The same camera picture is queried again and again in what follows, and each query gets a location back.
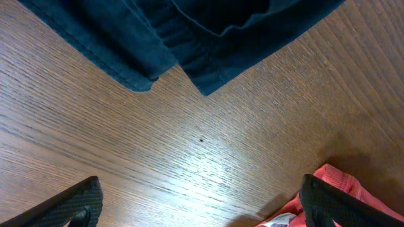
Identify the red printed soccer t-shirt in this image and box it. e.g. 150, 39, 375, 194
256, 164, 403, 227

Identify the folded dark navy garment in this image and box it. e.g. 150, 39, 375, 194
23, 0, 342, 95

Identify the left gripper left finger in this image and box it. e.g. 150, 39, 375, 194
1, 176, 103, 227

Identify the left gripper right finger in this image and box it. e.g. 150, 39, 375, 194
299, 174, 403, 227

